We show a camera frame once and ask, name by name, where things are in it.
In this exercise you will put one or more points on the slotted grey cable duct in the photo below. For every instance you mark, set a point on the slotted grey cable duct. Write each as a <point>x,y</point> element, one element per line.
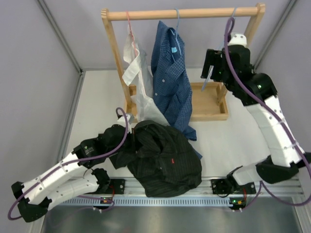
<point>144,201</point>

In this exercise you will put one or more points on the wooden clothes rack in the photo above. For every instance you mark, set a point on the wooden clothes rack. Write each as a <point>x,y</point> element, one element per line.
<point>209,104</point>

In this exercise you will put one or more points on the white shirt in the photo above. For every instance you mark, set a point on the white shirt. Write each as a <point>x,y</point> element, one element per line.
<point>138,74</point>

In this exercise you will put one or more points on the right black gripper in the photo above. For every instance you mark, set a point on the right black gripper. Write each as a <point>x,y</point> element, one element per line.
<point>213,58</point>

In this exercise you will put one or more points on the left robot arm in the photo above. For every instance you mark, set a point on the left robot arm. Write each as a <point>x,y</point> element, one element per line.
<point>74,175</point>

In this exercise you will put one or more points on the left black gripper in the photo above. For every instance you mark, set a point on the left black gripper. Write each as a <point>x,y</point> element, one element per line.
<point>134,143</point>

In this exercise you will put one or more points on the light blue hanger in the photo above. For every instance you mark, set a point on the light blue hanger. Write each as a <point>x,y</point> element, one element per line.
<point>211,67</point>

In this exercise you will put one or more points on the pink wire hanger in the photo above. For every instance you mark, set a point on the pink wire hanger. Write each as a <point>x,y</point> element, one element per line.
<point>132,35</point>

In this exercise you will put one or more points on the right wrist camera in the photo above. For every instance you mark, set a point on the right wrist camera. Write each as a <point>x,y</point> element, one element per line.
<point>237,39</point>

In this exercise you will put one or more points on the blue checked shirt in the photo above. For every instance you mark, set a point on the blue checked shirt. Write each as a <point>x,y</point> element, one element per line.
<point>171,85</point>

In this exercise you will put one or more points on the black striped shirt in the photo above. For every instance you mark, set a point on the black striped shirt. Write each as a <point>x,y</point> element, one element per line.
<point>165,163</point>

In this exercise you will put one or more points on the aluminium mounting rail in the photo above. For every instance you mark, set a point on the aluminium mounting rail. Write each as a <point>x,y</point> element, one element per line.
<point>130,187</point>

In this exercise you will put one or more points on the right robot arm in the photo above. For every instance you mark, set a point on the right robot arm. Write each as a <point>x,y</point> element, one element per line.
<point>258,95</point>

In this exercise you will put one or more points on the blue hanger with shirt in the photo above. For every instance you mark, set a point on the blue hanger with shirt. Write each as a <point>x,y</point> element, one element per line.
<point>177,29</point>

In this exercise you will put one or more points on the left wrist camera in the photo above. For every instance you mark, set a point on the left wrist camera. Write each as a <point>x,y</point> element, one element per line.
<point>126,121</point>

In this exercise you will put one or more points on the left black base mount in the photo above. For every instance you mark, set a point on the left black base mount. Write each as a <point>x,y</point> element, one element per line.
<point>116,187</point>

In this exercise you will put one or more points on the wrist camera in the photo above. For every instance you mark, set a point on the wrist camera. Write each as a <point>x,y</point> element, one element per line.
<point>126,121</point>
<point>237,39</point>

